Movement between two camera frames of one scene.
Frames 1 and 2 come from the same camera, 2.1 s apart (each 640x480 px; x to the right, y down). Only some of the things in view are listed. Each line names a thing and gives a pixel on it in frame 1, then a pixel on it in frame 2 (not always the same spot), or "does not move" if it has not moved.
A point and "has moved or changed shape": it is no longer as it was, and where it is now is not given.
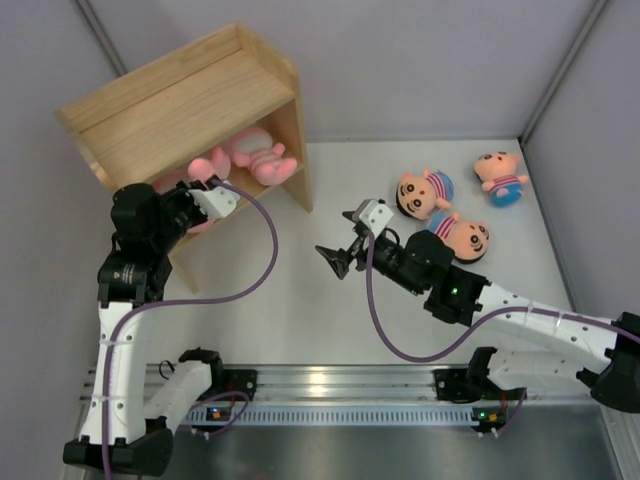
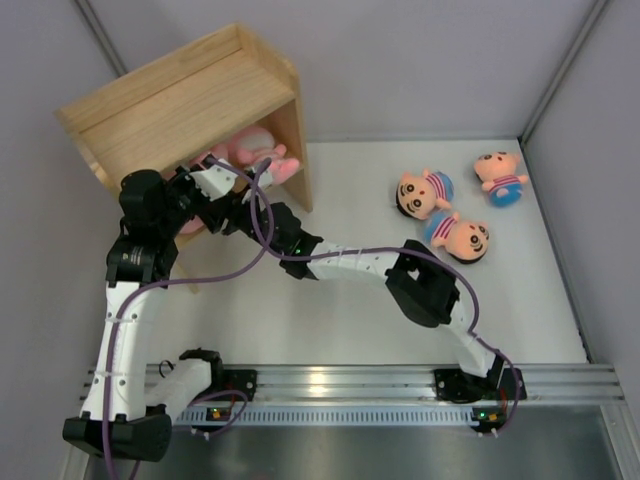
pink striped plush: (253, 149) does not move
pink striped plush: (202, 169) has moved or changed shape
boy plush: (469, 240) does not move
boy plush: (419, 195) does not move
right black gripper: (341, 260) -> (243, 203)
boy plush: (499, 176) does not move
